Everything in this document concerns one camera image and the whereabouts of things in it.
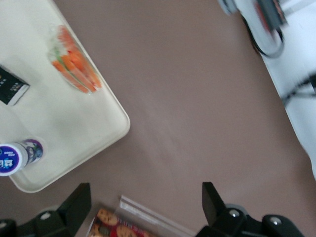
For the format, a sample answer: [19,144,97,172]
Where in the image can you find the clear acrylic stepped stand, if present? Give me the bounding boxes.
[119,195,197,237]

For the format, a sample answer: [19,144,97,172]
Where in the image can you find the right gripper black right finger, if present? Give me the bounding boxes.
[196,182,305,237]

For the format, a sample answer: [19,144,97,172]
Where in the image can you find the blue lid yogurt cup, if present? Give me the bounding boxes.
[0,138,44,177]

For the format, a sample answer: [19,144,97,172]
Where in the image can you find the red tartan shortbread box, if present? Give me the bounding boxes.
[87,208,158,237]

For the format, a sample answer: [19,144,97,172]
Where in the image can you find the black box gold print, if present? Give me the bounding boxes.
[0,64,31,106]

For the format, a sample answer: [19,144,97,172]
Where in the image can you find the beige plastic tray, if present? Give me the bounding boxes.
[0,0,131,194]

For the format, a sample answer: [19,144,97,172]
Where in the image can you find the black floor cables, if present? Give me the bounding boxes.
[243,14,316,106]

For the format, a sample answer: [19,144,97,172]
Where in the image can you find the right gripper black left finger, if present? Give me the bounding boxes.
[0,182,92,237]

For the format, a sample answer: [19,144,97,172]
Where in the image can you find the black and red device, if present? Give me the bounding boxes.
[217,0,289,31]

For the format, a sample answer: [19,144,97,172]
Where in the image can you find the triangle sandwich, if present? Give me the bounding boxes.
[48,24,103,94]

